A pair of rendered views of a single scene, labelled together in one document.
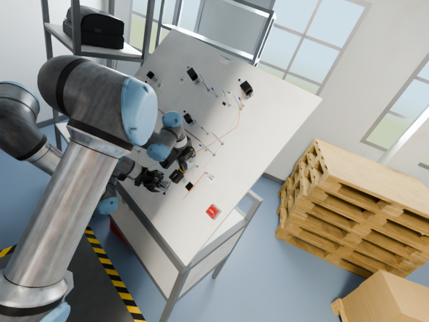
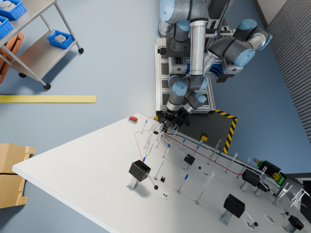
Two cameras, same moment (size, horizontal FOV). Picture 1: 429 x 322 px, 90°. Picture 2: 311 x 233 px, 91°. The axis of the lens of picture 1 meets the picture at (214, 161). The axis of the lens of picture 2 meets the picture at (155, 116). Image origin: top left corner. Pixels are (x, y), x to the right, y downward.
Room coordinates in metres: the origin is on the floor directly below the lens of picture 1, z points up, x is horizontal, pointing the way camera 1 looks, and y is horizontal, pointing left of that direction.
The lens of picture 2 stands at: (1.18, 0.01, 2.15)
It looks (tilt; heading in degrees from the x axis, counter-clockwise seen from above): 67 degrees down; 170
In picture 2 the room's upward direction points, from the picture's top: 4 degrees clockwise
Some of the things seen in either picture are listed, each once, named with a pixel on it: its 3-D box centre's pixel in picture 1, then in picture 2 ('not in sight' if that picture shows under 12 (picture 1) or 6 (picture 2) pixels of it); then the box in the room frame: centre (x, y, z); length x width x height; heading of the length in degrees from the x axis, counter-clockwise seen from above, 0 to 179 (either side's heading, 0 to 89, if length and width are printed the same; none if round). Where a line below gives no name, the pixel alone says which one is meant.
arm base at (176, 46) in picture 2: not in sight; (179, 41); (0.11, 0.36, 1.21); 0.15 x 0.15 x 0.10
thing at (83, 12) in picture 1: (94, 26); not in sight; (1.50, 1.06, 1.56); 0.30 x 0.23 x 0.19; 149
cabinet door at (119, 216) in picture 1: (108, 190); not in sight; (1.09, 0.66, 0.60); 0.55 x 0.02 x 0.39; 57
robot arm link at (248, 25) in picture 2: not in sight; (245, 30); (0.16, 0.86, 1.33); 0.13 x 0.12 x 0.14; 38
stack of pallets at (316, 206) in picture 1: (348, 206); not in sight; (2.24, -1.72, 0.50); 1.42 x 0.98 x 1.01; 84
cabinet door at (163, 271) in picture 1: (148, 246); not in sight; (0.79, 0.20, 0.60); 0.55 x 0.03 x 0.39; 57
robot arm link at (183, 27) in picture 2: not in sight; (181, 28); (0.11, 0.36, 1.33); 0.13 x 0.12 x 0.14; 87
